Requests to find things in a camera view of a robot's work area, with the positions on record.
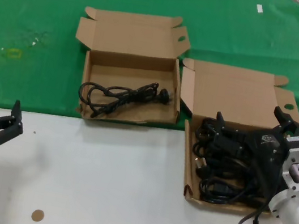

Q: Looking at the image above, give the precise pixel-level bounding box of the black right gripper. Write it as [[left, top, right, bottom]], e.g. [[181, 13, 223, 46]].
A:
[[204, 96, 299, 204]]

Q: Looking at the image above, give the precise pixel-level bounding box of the black power cable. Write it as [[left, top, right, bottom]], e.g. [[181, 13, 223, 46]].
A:
[[75, 70, 176, 130], [189, 154, 276, 212], [190, 115, 251, 170]]

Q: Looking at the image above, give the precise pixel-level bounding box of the brown cardboard box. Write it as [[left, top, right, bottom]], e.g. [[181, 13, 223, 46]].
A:
[[62, 0, 197, 135], [159, 56, 299, 223]]

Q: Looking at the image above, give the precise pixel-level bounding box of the brown round sticker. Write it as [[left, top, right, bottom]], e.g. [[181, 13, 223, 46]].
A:
[[30, 208, 45, 223]]

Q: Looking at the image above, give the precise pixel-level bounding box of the clear tape scrap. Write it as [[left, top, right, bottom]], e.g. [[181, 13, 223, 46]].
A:
[[20, 27, 50, 49]]

